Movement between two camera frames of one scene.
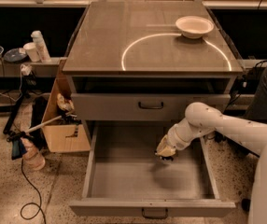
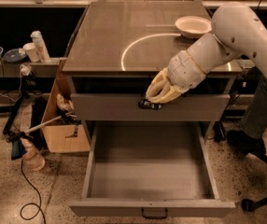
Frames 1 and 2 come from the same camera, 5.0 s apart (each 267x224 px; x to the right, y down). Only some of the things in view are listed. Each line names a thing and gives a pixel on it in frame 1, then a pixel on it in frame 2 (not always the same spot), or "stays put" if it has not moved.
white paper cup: [31, 49] stays put
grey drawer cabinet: [147, 61] stays put
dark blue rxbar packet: [167, 158] → [147, 104]
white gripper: [176, 139] → [182, 71]
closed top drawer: [142, 106] stays put
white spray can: [41, 46] stays put
